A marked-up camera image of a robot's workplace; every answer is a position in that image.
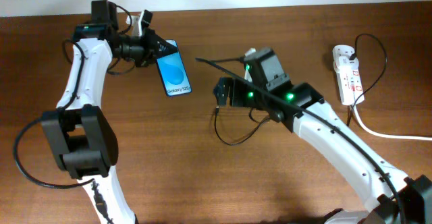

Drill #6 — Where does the blue Galaxy smartphone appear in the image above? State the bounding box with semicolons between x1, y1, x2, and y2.
157;51;192;97

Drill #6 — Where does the black charger cable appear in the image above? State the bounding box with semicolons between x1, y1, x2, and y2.
213;33;388;146

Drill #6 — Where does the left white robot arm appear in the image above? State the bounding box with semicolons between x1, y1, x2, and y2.
41;0;177;223

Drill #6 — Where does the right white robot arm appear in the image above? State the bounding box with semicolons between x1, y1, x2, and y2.
213;48;431;224

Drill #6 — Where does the white power strip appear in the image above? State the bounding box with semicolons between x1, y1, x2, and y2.
332;45;365;106

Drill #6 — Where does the white power cord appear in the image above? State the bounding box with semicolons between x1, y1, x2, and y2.
352;103;432;142

